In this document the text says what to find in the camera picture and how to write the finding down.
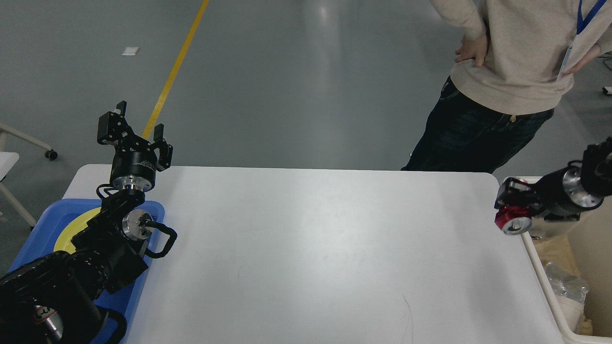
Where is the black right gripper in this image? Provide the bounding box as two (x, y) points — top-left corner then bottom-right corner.
(494, 167), (604, 222)

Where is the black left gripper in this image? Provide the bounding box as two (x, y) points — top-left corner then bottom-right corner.
(98, 101), (174, 193)

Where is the brown paper bag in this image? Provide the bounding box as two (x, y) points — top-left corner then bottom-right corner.
(532, 235), (582, 277)

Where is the silver foil bag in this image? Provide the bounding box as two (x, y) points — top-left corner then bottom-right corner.
(544, 262), (590, 306)

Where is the yellow plastic plate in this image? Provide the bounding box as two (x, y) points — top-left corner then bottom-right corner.
(53, 207), (101, 253)

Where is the crushed red soda can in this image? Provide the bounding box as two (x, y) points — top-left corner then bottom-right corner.
(494, 205), (533, 236)

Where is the white paper cup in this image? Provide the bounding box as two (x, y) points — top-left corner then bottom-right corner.
(556, 295), (584, 334)

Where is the brown paper ball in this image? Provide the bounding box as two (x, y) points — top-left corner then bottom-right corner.
(579, 319), (594, 336)

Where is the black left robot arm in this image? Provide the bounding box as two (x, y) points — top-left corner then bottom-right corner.
(1, 101), (177, 344)

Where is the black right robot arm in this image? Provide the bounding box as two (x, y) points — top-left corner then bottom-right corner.
(494, 137), (612, 235)

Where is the beige plastic bin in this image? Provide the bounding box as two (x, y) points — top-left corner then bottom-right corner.
(520, 196), (611, 344)

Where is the blue plastic tray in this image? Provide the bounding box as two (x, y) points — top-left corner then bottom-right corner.
(9, 199), (165, 344)

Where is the person in beige sweater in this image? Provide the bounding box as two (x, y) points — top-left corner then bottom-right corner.
(403, 0), (612, 173)

